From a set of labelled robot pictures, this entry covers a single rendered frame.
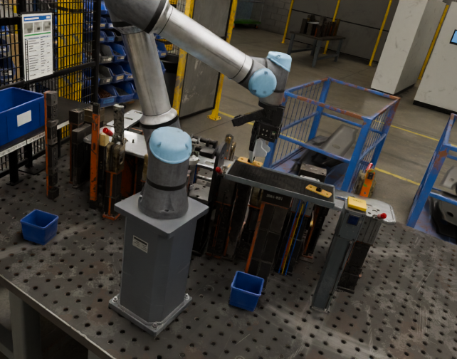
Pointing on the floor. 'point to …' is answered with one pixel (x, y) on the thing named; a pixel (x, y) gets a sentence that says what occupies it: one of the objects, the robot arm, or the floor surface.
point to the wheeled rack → (248, 19)
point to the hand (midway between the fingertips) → (250, 157)
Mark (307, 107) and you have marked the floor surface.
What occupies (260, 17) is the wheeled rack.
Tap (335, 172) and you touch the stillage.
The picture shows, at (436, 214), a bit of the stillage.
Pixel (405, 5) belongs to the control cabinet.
